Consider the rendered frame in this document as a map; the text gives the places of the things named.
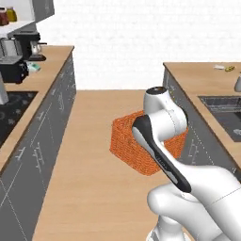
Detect silver cabinet handle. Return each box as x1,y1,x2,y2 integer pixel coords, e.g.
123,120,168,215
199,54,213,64
56,91,66,113
35,110,45,122
32,141,45,174
14,146,27,162
188,139,201,165

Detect black toaster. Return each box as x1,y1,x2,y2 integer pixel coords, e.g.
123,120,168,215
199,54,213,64
0,56,30,85

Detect silver metal appliance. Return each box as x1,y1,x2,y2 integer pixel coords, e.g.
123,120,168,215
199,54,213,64
0,37,24,59

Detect white upright post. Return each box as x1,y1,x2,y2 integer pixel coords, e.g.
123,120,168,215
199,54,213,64
0,74,9,106

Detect steel sink basin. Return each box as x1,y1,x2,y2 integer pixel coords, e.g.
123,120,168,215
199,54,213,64
198,95,241,143

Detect black hob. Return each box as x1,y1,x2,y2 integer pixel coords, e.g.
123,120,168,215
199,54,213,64
0,90,40,149

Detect white wall shelf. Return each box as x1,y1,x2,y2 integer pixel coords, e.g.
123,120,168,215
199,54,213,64
0,20,36,36

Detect yellow jar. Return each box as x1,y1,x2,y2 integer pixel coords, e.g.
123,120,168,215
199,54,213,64
6,6,18,24

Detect grey base cabinet run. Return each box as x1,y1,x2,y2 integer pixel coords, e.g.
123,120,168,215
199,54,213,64
0,52,77,241

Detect orange woven basket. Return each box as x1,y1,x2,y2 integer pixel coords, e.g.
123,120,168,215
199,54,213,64
109,109,189,177

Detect grey base cabinets with sink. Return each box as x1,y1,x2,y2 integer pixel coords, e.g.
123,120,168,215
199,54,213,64
162,67,241,181

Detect grey wall cabinet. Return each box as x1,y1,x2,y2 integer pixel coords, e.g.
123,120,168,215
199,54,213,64
31,0,56,24

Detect dark red jar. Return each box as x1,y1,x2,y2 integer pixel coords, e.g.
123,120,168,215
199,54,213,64
0,7,10,27

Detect small green white packet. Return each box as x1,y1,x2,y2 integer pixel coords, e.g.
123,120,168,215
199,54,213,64
27,61,42,73

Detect black coffee machine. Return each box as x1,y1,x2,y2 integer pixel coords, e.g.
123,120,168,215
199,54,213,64
13,30,48,62

